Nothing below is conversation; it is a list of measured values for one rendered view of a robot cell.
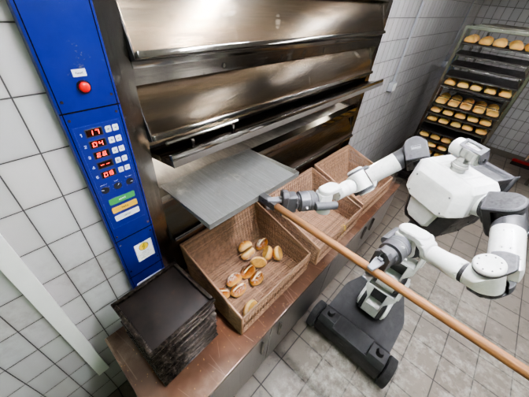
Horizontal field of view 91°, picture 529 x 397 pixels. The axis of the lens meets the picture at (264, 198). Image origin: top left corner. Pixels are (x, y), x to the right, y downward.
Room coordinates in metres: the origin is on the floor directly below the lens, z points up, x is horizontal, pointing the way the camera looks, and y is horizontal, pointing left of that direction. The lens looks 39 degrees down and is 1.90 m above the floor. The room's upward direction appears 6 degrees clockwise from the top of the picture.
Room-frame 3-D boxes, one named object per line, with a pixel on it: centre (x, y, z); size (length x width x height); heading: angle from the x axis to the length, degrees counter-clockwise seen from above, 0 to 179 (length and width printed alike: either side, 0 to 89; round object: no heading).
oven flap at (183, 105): (1.53, -0.12, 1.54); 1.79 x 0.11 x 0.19; 141
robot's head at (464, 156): (0.91, -0.74, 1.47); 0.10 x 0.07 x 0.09; 22
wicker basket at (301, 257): (0.92, 0.05, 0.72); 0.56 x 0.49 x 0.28; 141
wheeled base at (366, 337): (0.99, -0.82, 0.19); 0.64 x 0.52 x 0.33; 141
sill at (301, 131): (1.54, -0.11, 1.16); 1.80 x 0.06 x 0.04; 141
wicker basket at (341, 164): (1.84, -0.72, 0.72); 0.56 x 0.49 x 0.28; 140
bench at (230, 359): (1.26, -0.28, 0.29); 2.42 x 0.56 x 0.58; 141
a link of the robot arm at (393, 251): (0.61, -0.45, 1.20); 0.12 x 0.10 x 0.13; 132
